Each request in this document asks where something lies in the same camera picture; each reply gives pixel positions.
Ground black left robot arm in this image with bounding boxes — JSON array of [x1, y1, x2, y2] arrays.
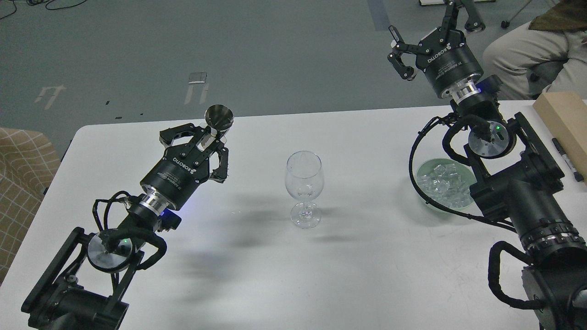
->
[[21, 119, 232, 330]]

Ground clear wine glass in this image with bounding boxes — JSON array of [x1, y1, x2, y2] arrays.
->
[[285, 150, 325, 229]]

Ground steel cocktail jigger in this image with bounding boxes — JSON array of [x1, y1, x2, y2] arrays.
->
[[198, 104, 233, 150]]

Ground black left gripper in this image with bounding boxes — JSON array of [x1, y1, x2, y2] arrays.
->
[[140, 123, 229, 210]]

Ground seated person beige trousers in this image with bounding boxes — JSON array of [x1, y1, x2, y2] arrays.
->
[[483, 0, 587, 100]]

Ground black marker pen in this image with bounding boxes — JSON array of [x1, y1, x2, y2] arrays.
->
[[551, 138, 585, 182]]

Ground beige checked cloth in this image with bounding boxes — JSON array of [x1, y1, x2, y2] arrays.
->
[[0, 127, 61, 281]]

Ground wooden block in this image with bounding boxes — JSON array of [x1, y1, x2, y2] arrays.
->
[[533, 92, 587, 178]]

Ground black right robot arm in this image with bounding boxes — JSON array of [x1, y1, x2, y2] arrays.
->
[[388, 0, 587, 330]]

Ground grey floor plate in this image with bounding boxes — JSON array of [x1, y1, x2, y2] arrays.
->
[[188, 71, 207, 84]]

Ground black floor cable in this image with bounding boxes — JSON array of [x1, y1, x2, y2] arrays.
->
[[0, 0, 88, 20]]

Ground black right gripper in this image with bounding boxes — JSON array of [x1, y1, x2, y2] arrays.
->
[[388, 0, 487, 99]]

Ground green bowl of ice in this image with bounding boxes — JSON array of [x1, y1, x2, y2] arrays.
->
[[415, 158, 476, 211]]

